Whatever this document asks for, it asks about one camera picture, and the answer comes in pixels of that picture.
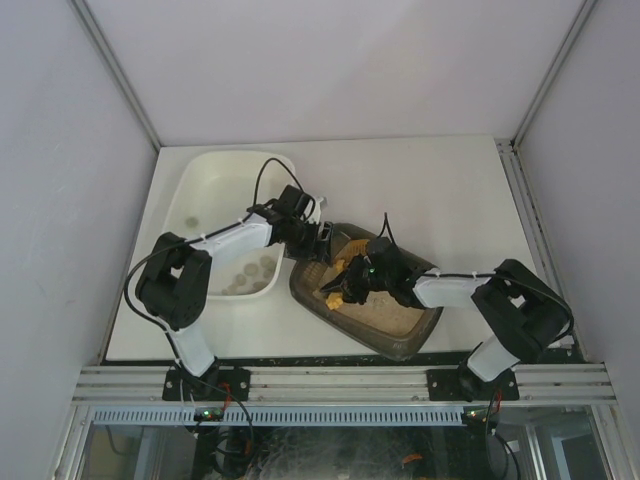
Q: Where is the dark grey litter box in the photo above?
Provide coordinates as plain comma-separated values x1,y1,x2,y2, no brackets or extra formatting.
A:
288,221,445,363

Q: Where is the white plastic waste tub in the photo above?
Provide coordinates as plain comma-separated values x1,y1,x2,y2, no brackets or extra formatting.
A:
162,150,295,300

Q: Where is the orange plastic litter scoop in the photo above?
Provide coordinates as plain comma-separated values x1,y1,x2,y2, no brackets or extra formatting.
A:
325,239,369,310

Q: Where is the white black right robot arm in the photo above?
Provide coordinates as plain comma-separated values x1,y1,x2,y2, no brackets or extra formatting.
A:
320,237,574,401

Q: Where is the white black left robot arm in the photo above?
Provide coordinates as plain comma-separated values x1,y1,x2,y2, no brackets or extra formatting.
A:
123,185,334,378

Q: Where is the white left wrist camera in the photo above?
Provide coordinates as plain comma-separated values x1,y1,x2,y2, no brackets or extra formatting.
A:
307,196,327,224

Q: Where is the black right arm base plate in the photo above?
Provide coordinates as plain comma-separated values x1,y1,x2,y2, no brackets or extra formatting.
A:
426,369,520,402

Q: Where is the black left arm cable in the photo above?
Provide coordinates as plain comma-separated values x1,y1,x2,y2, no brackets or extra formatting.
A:
124,157,301,426

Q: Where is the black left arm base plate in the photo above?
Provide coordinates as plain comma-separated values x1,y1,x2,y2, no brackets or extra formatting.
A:
162,367,251,402

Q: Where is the grey slotted cable duct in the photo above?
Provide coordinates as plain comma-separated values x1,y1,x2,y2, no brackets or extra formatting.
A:
93,406,465,427

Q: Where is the aluminium mounting rail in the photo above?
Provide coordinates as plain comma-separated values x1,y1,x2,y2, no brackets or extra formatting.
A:
72,364,617,407

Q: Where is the left aluminium corner post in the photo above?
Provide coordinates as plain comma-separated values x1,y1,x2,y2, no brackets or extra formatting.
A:
68,0,163,154

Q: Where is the aluminium corner post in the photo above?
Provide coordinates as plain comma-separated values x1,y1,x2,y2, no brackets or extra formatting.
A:
510,0,600,149
68,0,163,154

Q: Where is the right aluminium corner post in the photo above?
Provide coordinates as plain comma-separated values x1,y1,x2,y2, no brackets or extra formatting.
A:
510,0,600,149

